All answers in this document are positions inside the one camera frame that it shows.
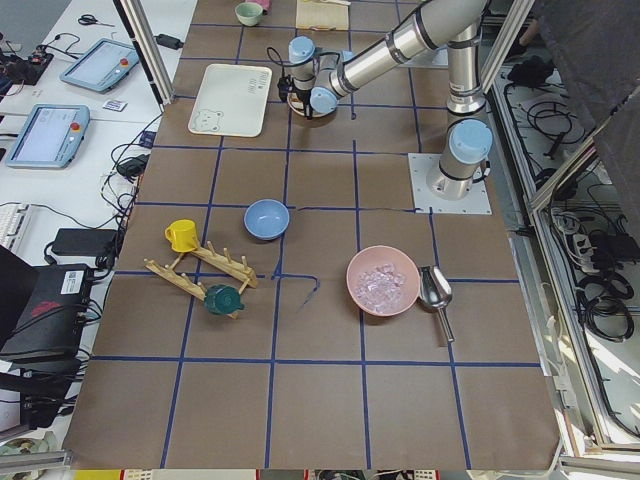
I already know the yellow cup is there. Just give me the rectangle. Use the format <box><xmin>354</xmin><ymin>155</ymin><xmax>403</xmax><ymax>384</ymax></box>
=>
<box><xmin>164</xmin><ymin>219</ymin><xmax>200</xmax><ymax>253</ymax></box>

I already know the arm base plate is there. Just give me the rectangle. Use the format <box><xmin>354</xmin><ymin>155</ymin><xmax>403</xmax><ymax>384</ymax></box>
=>
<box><xmin>408</xmin><ymin>153</ymin><xmax>492</xmax><ymax>215</ymax></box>

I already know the white bear tray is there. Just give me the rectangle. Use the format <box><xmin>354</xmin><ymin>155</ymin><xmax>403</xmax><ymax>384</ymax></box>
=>
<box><xmin>187</xmin><ymin>64</ymin><xmax>272</xmax><ymax>138</ymax></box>

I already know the blue bowl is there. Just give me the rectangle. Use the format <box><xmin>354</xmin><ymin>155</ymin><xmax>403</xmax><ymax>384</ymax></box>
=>
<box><xmin>244</xmin><ymin>199</ymin><xmax>290</xmax><ymax>241</ymax></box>

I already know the lower teach pendant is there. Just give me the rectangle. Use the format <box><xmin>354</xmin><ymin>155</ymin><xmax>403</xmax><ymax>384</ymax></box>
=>
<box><xmin>5</xmin><ymin>104</ymin><xmax>90</xmax><ymax>169</ymax></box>

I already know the upper teach pendant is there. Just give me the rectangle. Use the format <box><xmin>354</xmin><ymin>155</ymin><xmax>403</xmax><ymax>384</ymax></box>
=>
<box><xmin>59</xmin><ymin>38</ymin><xmax>139</xmax><ymax>93</ymax></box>

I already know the metal scoop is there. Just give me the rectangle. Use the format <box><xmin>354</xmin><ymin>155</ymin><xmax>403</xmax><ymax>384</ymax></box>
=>
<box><xmin>418</xmin><ymin>265</ymin><xmax>455</xmax><ymax>343</ymax></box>

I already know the green bowl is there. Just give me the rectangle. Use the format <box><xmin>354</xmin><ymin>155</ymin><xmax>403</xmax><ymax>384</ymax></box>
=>
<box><xmin>235</xmin><ymin>1</ymin><xmax>263</xmax><ymax>27</ymax></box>

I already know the black control box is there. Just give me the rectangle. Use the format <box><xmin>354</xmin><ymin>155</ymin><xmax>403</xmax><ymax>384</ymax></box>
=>
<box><xmin>1</xmin><ymin>247</ymin><xmax>93</xmax><ymax>363</ymax></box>

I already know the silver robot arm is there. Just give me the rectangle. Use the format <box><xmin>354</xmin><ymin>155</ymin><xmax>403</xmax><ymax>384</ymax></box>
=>
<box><xmin>267</xmin><ymin>0</ymin><xmax>493</xmax><ymax>201</ymax></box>

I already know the teach pendant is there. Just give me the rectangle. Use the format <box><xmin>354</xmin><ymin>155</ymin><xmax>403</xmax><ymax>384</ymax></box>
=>
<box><xmin>5</xmin><ymin>104</ymin><xmax>90</xmax><ymax>169</ymax></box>
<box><xmin>59</xmin><ymin>38</ymin><xmax>139</xmax><ymax>93</ymax></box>

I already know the dark green cup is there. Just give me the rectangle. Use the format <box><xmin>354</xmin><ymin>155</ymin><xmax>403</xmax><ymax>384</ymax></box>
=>
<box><xmin>204</xmin><ymin>284</ymin><xmax>245</xmax><ymax>315</ymax></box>

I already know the pink bowl with ice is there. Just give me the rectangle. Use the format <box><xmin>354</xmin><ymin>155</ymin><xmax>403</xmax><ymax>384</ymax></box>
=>
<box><xmin>346</xmin><ymin>245</ymin><xmax>421</xmax><ymax>317</ymax></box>

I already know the wooden dish rack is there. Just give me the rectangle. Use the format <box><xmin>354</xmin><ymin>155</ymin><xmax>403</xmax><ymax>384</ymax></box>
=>
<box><xmin>143</xmin><ymin>240</ymin><xmax>260</xmax><ymax>321</ymax></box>

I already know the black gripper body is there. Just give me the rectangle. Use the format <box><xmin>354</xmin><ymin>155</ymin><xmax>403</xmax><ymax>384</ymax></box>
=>
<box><xmin>277</xmin><ymin>75</ymin><xmax>303</xmax><ymax>108</ymax></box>

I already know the aluminium frame post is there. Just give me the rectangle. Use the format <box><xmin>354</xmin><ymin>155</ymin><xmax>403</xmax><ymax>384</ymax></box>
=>
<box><xmin>113</xmin><ymin>0</ymin><xmax>174</xmax><ymax>106</ymax></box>

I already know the pink cloth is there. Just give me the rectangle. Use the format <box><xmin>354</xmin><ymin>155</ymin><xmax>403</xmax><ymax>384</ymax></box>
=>
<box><xmin>253</xmin><ymin>0</ymin><xmax>271</xmax><ymax>15</ymax></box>

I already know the wooden cutting board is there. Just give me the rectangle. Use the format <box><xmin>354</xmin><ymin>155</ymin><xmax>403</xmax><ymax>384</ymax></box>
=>
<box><xmin>296</xmin><ymin>0</ymin><xmax>351</xmax><ymax>31</ymax></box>

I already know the black power adapter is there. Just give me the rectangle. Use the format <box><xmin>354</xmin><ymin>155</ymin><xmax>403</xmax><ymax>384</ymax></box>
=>
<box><xmin>155</xmin><ymin>34</ymin><xmax>184</xmax><ymax>50</ymax></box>

